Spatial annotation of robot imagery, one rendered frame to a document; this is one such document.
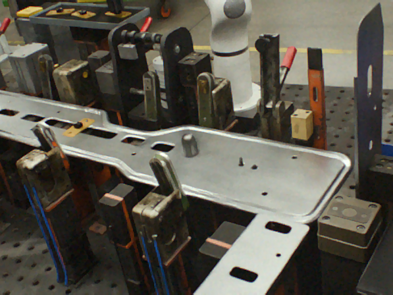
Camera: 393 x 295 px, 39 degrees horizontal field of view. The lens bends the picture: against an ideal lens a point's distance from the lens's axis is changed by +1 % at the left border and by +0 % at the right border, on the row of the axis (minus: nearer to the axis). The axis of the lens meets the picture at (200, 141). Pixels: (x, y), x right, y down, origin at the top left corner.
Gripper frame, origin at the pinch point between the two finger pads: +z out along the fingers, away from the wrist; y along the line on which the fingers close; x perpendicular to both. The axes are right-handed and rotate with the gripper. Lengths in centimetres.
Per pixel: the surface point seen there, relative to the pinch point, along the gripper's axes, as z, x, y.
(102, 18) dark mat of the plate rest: 2.9, -1.8, 4.4
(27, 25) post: 6.5, -33.7, 11.6
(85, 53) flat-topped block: 13.8, -11.3, 7.3
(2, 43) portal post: 106, -342, -106
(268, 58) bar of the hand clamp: 2, 61, 8
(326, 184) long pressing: 19, 82, 20
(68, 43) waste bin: 89, -228, -106
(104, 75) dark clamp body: 12.1, 12.5, 17.3
